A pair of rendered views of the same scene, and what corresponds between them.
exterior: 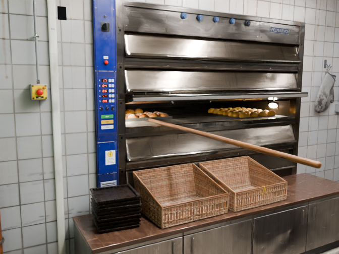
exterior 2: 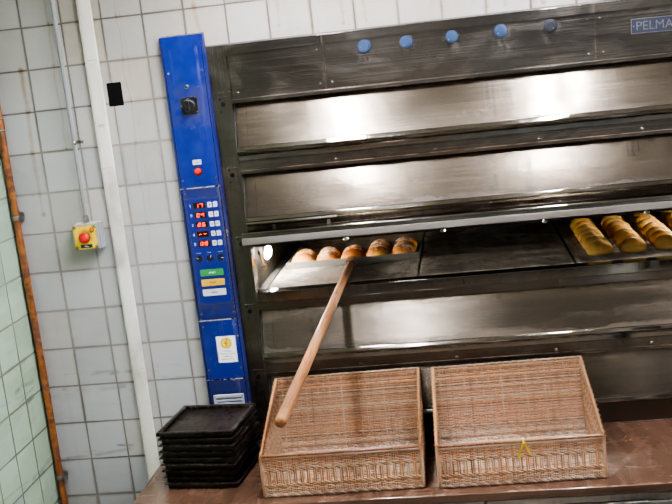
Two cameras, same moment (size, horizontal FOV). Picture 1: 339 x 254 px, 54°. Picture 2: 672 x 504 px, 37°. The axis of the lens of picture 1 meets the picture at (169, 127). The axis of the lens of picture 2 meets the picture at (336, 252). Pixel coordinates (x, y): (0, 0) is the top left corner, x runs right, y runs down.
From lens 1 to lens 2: 219 cm
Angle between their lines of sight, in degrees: 35
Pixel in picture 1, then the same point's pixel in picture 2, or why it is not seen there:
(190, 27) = (385, 68)
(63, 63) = (127, 181)
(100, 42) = (184, 135)
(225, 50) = (486, 103)
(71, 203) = not seen: hidden behind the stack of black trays
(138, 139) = (290, 314)
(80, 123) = (168, 285)
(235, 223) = not seen: outside the picture
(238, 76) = (536, 161)
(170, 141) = (362, 319)
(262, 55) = (606, 99)
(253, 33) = (573, 46)
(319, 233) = not seen: outside the picture
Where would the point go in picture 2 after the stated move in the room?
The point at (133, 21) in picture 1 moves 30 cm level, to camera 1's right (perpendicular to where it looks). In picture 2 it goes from (252, 81) to (319, 75)
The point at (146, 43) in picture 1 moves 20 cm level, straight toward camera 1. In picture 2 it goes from (282, 119) to (251, 125)
